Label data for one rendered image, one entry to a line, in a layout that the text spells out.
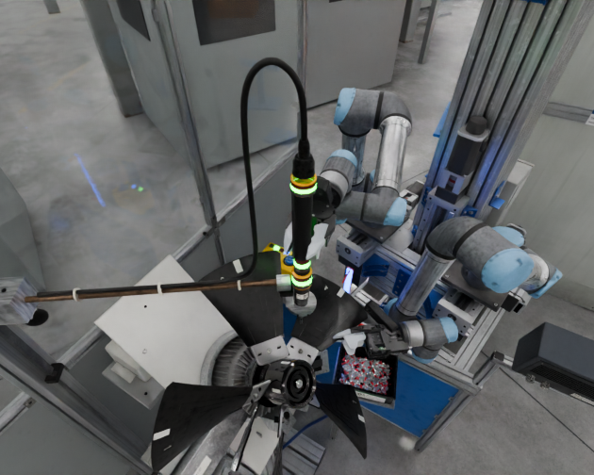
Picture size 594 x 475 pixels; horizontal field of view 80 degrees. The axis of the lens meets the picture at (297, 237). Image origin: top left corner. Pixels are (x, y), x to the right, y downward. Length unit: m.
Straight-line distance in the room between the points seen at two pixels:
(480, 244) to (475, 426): 1.60
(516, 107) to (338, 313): 0.86
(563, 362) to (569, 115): 1.49
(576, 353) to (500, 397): 1.36
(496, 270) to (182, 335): 0.84
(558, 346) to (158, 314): 1.09
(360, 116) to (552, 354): 0.86
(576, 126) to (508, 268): 1.56
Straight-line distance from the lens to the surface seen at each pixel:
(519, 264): 0.97
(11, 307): 0.90
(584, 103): 2.38
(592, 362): 1.26
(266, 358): 1.00
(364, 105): 1.19
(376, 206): 0.93
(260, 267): 0.93
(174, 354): 1.10
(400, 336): 1.12
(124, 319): 1.04
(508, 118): 1.39
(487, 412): 2.49
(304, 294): 0.79
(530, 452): 2.51
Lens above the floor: 2.13
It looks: 46 degrees down
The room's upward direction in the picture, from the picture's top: straight up
